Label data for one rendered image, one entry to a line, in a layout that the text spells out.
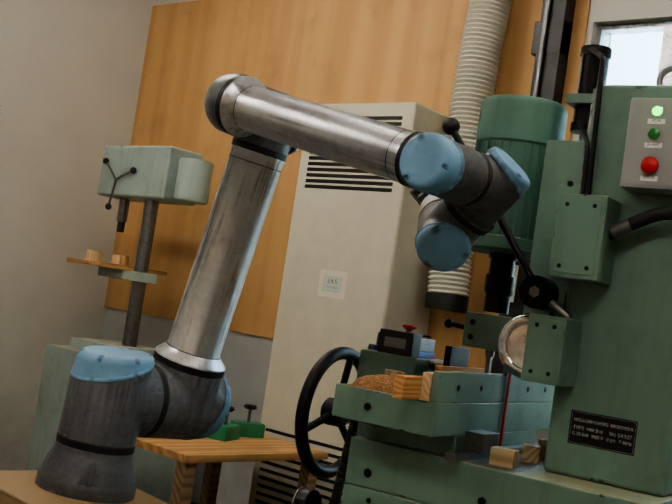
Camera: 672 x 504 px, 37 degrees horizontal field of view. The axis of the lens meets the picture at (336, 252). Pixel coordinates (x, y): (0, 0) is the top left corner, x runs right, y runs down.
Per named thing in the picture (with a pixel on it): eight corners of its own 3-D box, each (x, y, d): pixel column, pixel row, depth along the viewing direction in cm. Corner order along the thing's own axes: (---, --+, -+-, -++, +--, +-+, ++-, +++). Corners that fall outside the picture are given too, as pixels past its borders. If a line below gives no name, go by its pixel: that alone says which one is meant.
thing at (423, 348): (394, 351, 221) (397, 326, 221) (438, 359, 215) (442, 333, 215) (363, 349, 210) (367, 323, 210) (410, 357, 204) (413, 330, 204)
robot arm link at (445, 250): (485, 246, 163) (445, 287, 167) (484, 217, 174) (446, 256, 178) (442, 211, 161) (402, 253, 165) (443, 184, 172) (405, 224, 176)
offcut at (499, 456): (488, 464, 181) (490, 446, 181) (493, 462, 184) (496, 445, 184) (512, 469, 179) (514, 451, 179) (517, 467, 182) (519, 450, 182)
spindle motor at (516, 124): (481, 255, 215) (501, 113, 217) (560, 263, 206) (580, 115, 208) (446, 244, 201) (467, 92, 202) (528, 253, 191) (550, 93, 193)
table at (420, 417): (431, 404, 241) (435, 379, 241) (552, 429, 224) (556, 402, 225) (288, 406, 190) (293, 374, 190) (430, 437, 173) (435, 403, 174)
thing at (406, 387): (526, 398, 224) (528, 380, 224) (534, 399, 223) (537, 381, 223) (391, 397, 172) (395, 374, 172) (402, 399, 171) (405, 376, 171)
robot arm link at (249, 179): (112, 420, 206) (226, 72, 202) (178, 424, 219) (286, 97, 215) (155, 450, 196) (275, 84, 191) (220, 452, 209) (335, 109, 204)
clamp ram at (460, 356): (432, 385, 213) (438, 343, 213) (464, 391, 209) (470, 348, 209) (413, 384, 205) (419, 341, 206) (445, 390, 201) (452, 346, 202)
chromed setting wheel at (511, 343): (497, 374, 189) (506, 309, 190) (559, 385, 182) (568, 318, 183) (490, 374, 187) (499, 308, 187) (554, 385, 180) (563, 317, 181)
